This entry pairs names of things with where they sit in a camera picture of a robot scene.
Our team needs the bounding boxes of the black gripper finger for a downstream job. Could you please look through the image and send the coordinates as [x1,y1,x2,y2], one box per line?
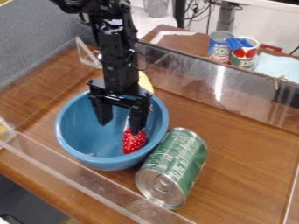
[128,106,148,136]

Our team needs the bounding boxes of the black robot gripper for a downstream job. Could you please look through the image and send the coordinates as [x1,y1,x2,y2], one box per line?
[86,0,151,125]

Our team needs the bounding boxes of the red toy strawberry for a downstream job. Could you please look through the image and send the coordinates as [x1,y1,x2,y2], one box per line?
[123,129,147,154]

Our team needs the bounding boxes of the blue plastic bowl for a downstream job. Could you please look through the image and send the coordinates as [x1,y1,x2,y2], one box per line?
[55,91,170,171]

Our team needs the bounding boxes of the clear acrylic back barrier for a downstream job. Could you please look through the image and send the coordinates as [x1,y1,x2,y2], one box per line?
[75,17,299,135]

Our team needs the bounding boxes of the clear acrylic barrier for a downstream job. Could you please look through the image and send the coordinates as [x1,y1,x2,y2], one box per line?
[75,17,299,135]
[0,117,195,224]

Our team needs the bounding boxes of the green labelled tin can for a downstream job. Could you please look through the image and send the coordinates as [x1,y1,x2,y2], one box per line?
[135,127,209,210]

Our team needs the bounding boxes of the clear acrylic front barrier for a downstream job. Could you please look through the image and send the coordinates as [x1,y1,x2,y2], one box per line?
[0,117,195,224]

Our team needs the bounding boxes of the blue soup can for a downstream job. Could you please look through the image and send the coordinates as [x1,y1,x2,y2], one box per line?
[209,31,234,62]

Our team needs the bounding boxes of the red and white tomato can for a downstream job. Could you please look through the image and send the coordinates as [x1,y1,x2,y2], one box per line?
[230,37,259,69]

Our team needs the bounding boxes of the blue plastic piece on can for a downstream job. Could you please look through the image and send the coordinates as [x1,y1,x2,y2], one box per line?
[225,38,253,51]

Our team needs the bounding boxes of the light blue cloth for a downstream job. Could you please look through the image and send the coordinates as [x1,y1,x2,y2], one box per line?
[254,52,299,83]

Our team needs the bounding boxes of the grey metal pole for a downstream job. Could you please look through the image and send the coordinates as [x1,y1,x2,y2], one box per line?
[217,1,235,32]

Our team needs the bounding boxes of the clear acrylic triangle bracket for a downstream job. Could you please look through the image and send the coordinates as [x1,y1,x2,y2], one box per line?
[75,38,102,69]

